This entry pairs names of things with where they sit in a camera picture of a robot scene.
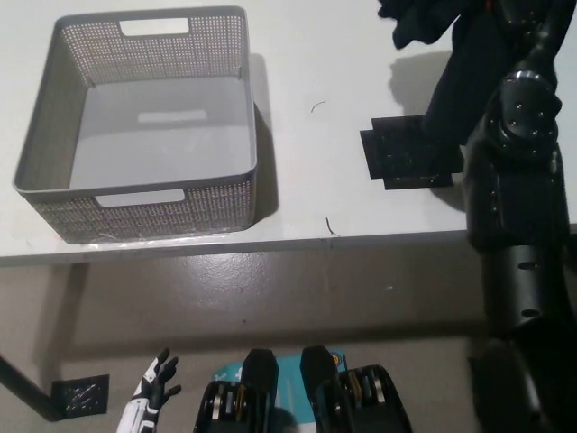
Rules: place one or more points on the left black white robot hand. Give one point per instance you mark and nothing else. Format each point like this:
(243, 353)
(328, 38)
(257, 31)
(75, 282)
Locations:
(151, 397)

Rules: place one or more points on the black t-shirt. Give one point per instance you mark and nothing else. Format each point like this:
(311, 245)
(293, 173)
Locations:
(460, 67)

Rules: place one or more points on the black ribbed robot body block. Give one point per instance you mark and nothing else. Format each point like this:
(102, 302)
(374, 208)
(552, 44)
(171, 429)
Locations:
(383, 401)
(261, 383)

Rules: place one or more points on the dark metal table leg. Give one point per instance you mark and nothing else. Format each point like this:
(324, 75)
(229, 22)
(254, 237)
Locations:
(20, 383)

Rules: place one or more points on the clear tape strip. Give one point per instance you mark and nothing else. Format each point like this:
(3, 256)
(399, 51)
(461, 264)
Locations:
(135, 239)

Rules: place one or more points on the grey perforated plastic basket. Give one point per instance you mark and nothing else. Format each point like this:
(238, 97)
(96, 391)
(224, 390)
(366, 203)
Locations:
(49, 149)

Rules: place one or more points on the black table tape patch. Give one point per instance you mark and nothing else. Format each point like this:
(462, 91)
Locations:
(405, 153)

